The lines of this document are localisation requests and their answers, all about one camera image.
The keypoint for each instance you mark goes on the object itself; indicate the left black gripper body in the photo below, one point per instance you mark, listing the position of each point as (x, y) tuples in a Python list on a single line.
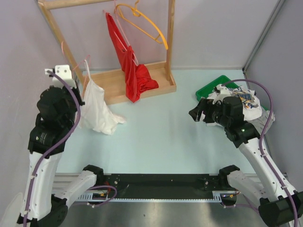
[(72, 111)]

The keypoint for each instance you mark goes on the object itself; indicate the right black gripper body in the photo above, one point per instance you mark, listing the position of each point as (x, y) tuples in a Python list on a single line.
[(214, 112)]

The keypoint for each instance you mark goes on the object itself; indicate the white tank top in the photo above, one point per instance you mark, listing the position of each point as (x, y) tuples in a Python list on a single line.
[(95, 114)]

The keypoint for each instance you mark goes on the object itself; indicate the pink wire hanger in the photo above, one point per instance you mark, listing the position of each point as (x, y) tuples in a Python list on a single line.
[(87, 60)]

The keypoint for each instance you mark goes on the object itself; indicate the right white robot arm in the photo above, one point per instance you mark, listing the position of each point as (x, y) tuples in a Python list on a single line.
[(277, 201)]

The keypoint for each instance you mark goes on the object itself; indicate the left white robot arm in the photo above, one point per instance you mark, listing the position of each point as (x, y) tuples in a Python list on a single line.
[(56, 119)]

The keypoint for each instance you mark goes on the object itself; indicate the red tank top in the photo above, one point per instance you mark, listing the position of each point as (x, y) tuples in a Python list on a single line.
[(137, 77)]

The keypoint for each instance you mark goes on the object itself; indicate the pink hanger under red top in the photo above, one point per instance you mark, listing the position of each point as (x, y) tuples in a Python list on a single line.
[(123, 33)]

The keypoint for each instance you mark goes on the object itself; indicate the yellow hanger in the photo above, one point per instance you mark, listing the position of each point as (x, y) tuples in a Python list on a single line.
[(139, 20)]

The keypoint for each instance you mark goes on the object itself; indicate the green plastic bin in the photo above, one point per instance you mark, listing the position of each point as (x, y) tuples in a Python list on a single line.
[(213, 87)]

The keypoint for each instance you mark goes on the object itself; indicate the white printed shirt pile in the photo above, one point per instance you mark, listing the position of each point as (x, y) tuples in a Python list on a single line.
[(251, 104)]

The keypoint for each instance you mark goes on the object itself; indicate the wooden clothes rack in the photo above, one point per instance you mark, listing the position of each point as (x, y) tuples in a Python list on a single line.
[(113, 81)]

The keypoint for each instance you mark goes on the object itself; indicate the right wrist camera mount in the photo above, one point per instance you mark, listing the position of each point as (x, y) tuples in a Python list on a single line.
[(221, 93)]

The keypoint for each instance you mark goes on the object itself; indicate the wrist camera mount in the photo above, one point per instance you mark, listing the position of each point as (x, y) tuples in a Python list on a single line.
[(64, 72), (221, 93)]

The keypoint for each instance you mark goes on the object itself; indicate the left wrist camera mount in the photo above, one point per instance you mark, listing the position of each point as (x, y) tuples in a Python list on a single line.
[(64, 72)]

